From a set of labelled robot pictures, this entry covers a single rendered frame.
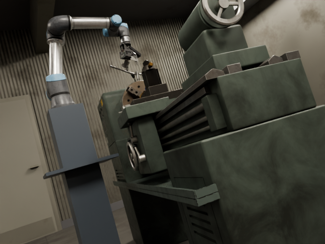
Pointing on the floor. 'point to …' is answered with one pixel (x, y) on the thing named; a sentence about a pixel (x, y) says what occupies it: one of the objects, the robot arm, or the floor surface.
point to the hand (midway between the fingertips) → (132, 69)
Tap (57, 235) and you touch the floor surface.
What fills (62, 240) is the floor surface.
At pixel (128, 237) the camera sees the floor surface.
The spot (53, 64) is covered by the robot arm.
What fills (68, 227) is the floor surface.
